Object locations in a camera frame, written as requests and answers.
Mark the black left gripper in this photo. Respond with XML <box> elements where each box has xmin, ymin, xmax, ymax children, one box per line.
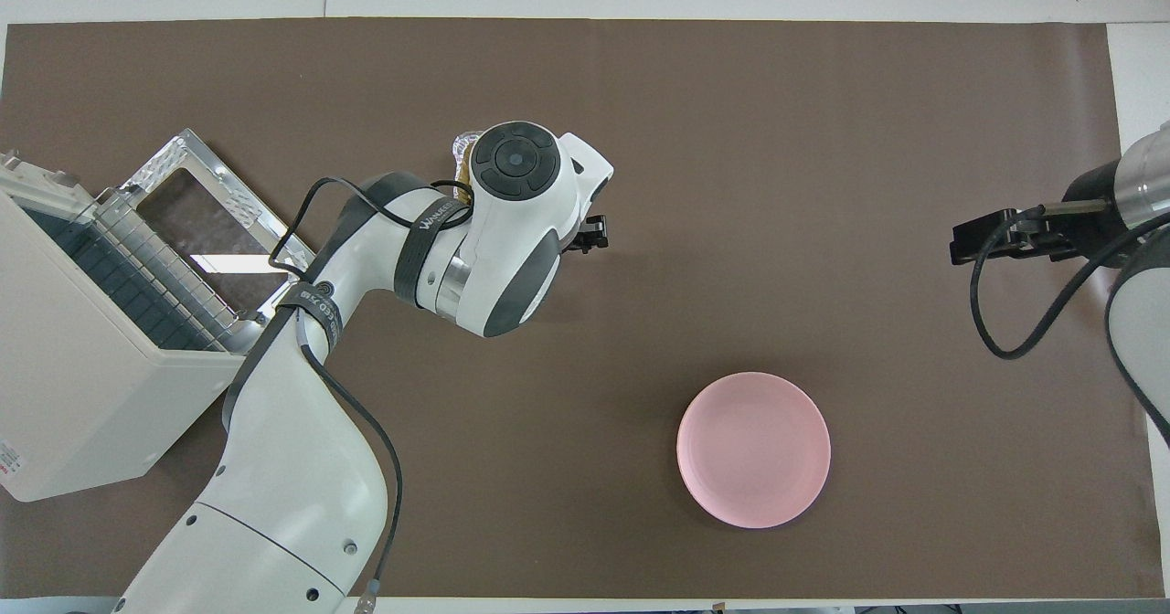
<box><xmin>559</xmin><ymin>214</ymin><xmax>610</xmax><ymax>256</ymax></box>

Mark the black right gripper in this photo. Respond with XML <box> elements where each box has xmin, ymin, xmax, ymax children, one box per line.
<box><xmin>950</xmin><ymin>199</ymin><xmax>1112</xmax><ymax>268</ymax></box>

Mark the aluminium foil tray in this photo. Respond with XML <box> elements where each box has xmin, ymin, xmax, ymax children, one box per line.
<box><xmin>450</xmin><ymin>132</ymin><xmax>487</xmax><ymax>206</ymax></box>

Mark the glass oven door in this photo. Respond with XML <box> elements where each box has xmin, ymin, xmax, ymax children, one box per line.
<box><xmin>122</xmin><ymin>129</ymin><xmax>333</xmax><ymax>355</ymax></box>

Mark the white toaster oven body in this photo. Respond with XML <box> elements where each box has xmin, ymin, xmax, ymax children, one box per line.
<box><xmin>0</xmin><ymin>150</ymin><xmax>252</xmax><ymax>503</ymax></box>

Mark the brown table mat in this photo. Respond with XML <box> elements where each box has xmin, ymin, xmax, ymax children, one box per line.
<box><xmin>0</xmin><ymin>18</ymin><xmax>1154</xmax><ymax>599</ymax></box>

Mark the pink round plate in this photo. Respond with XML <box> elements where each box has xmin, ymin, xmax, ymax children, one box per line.
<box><xmin>676</xmin><ymin>372</ymin><xmax>832</xmax><ymax>530</ymax></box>

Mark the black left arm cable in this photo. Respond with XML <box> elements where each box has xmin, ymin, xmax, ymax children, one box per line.
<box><xmin>269</xmin><ymin>177</ymin><xmax>476</xmax><ymax>614</ymax></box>

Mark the metal wire oven rack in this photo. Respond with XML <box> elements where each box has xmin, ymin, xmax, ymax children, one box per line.
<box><xmin>91</xmin><ymin>187</ymin><xmax>253</xmax><ymax>355</ymax></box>

